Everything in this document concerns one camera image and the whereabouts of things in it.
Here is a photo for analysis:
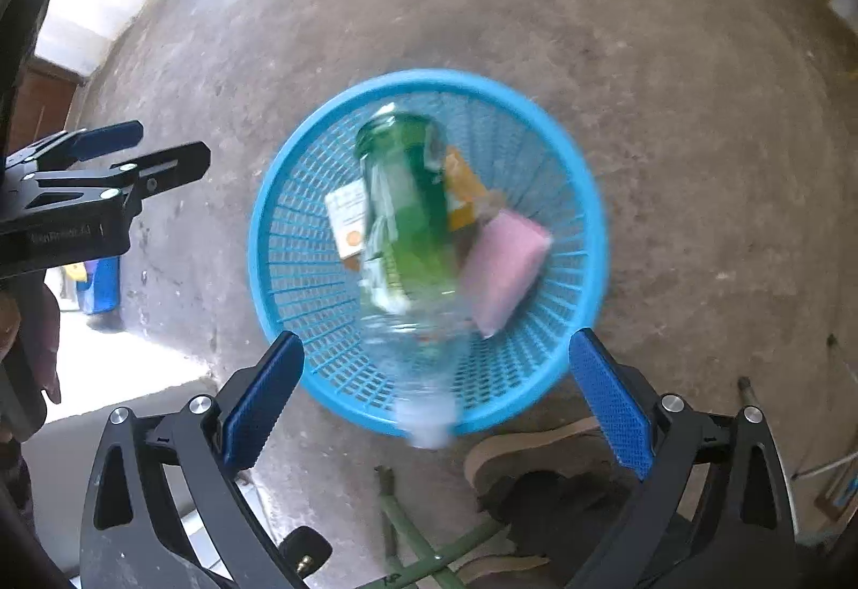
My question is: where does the green metal frame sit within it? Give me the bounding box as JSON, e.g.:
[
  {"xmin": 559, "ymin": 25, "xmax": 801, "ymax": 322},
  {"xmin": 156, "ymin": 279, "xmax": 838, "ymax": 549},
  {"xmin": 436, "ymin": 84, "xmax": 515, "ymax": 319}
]
[{"xmin": 374, "ymin": 465, "xmax": 517, "ymax": 589}]

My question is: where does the blue plastic basket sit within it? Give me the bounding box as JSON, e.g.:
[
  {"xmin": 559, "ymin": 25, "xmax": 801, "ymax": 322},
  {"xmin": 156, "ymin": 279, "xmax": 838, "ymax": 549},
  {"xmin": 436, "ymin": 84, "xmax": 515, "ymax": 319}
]
[{"xmin": 248, "ymin": 68, "xmax": 610, "ymax": 437}]

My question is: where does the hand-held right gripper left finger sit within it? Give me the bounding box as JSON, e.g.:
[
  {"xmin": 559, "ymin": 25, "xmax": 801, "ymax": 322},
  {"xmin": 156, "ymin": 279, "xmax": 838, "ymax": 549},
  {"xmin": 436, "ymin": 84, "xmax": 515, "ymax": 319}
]
[{"xmin": 79, "ymin": 330, "xmax": 307, "ymax": 589}]

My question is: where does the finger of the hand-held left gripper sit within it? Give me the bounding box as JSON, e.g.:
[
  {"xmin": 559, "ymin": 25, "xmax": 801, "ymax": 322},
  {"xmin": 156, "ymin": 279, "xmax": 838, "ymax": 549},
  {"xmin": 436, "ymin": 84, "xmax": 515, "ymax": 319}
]
[
  {"xmin": 6, "ymin": 120, "xmax": 145, "ymax": 171},
  {"xmin": 100, "ymin": 141, "xmax": 212, "ymax": 202}
]

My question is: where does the clear plastic bottle green label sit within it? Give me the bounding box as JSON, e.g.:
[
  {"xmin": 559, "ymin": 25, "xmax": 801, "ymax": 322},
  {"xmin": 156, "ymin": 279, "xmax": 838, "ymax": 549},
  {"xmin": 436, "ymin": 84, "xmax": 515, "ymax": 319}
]
[{"xmin": 354, "ymin": 101, "xmax": 470, "ymax": 449}]

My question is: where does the pink sponge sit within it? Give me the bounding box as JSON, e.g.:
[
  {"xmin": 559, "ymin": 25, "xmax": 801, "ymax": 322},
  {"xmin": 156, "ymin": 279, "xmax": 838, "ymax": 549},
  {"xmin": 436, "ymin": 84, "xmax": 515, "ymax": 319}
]
[{"xmin": 462, "ymin": 208, "xmax": 554, "ymax": 341}]

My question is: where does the white cardboard box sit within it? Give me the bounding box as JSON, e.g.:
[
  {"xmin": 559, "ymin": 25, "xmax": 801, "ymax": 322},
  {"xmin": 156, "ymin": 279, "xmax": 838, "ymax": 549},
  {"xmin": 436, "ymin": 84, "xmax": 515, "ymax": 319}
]
[{"xmin": 325, "ymin": 185, "xmax": 368, "ymax": 269}]

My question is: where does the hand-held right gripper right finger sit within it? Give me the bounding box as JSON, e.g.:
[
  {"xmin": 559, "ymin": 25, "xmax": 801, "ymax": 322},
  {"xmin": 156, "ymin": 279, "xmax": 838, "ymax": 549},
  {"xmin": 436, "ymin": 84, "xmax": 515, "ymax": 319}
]
[{"xmin": 568, "ymin": 327, "xmax": 798, "ymax": 589}]

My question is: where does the black knob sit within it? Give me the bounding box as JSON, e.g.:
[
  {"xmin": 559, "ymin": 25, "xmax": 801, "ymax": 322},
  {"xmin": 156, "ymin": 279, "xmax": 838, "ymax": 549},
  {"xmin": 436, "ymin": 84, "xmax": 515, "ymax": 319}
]
[{"xmin": 280, "ymin": 525, "xmax": 332, "ymax": 580}]

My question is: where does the person's left hand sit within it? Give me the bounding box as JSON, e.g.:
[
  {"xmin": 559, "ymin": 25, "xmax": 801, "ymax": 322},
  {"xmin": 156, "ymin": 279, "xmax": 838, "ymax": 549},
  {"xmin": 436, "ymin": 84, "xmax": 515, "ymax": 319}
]
[{"xmin": 0, "ymin": 284, "xmax": 63, "ymax": 406}]

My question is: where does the brown wooden cabinet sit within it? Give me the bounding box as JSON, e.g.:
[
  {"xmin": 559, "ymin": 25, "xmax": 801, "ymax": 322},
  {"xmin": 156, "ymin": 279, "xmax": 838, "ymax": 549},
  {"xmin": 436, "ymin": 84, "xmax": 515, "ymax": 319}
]
[{"xmin": 10, "ymin": 59, "xmax": 85, "ymax": 142}]

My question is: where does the brown shoe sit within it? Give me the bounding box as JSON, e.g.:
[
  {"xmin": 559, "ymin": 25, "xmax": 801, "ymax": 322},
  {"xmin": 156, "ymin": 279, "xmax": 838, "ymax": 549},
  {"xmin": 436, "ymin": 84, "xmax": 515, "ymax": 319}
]
[
  {"xmin": 456, "ymin": 552, "xmax": 557, "ymax": 588},
  {"xmin": 464, "ymin": 418, "xmax": 631, "ymax": 536}
]

